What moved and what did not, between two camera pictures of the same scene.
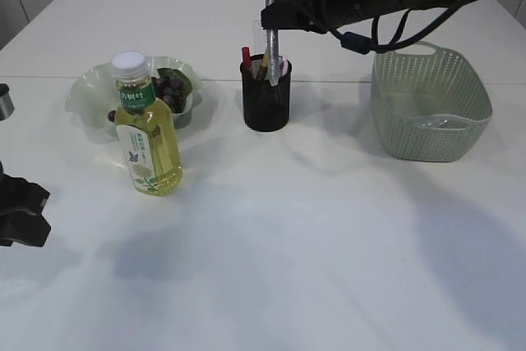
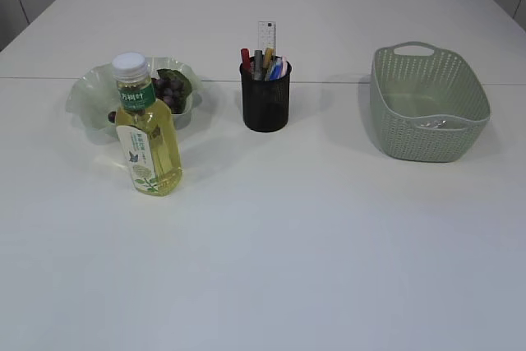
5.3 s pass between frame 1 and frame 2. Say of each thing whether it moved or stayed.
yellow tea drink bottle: stayed
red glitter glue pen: stayed
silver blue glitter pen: moved
